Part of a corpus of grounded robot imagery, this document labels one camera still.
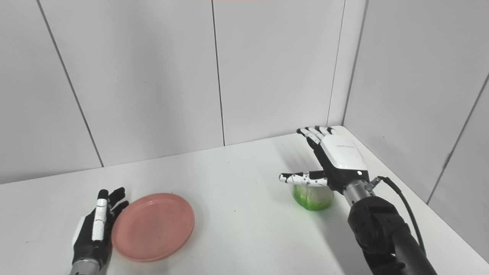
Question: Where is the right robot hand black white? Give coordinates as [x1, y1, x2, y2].
[279, 126, 370, 193]

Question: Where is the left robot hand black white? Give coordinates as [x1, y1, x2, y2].
[72, 187, 130, 265]

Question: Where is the green white toy cabbage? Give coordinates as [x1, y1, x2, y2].
[292, 183, 335, 211]

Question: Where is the pink round plate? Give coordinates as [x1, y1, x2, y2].
[111, 193, 195, 262]

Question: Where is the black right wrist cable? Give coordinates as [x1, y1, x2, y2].
[367, 176, 427, 256]

